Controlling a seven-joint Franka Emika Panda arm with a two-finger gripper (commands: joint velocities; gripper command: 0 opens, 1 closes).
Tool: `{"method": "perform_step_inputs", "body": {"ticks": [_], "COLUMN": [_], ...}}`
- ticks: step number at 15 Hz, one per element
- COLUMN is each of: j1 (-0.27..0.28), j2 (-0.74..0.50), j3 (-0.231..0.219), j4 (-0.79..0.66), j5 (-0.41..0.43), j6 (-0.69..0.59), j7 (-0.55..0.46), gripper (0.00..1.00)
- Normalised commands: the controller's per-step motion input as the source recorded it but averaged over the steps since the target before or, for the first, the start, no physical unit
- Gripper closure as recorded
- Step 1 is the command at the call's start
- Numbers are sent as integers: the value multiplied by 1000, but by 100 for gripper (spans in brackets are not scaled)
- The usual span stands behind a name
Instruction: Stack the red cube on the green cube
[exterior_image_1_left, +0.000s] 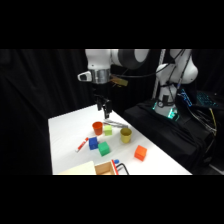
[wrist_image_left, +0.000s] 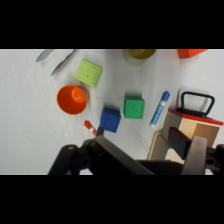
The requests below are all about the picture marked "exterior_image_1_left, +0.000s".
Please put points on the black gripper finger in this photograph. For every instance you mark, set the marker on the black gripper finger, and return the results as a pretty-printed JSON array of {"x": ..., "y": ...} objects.
[
  {"x": 99, "y": 107},
  {"x": 107, "y": 114}
]

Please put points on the black cloth covered stand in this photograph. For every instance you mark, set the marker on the black cloth covered stand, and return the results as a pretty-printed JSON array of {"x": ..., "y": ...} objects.
[{"x": 173, "y": 136}]

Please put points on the black curtain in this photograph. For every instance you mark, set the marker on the black curtain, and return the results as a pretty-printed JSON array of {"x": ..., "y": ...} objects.
[{"x": 36, "y": 100}]

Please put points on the orange cup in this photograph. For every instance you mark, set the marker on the orange cup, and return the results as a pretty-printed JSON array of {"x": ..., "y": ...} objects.
[{"x": 97, "y": 128}]

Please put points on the yellow cup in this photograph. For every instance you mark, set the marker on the yellow cup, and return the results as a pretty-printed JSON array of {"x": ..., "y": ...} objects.
[{"x": 126, "y": 135}]

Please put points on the blue cube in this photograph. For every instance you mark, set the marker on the blue cube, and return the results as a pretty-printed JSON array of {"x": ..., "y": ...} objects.
[{"x": 93, "y": 143}]

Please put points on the light green cube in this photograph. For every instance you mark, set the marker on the light green cube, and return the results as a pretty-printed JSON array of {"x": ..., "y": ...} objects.
[{"x": 108, "y": 130}]

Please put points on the blue lit keyboard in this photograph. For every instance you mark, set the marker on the blue lit keyboard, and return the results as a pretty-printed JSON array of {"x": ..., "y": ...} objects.
[{"x": 206, "y": 99}]

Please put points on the red cube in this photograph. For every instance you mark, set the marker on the red cube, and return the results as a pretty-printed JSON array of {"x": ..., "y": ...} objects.
[{"x": 140, "y": 152}]

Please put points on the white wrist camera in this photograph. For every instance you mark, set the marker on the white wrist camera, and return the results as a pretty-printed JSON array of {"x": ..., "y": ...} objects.
[{"x": 84, "y": 76}]

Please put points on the red and white marker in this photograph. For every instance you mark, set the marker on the red and white marker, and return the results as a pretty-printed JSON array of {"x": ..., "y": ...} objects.
[{"x": 81, "y": 144}]

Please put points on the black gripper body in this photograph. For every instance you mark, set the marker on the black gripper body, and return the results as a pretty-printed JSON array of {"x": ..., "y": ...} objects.
[{"x": 100, "y": 93}]

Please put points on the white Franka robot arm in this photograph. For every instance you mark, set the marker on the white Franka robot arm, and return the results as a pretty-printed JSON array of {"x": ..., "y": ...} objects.
[{"x": 126, "y": 58}]

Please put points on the tan tag on wrist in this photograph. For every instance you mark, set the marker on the tan tag on wrist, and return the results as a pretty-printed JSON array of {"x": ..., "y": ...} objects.
[{"x": 119, "y": 81}]

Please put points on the wooden box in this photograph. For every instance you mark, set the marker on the wooden box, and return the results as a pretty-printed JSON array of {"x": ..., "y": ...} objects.
[{"x": 104, "y": 169}]

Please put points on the silver metal tongs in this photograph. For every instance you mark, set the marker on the silver metal tongs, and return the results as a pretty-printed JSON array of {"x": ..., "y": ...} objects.
[{"x": 116, "y": 123}]

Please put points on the beige flat board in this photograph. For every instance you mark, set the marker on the beige flat board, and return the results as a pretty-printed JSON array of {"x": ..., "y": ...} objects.
[{"x": 80, "y": 168}]

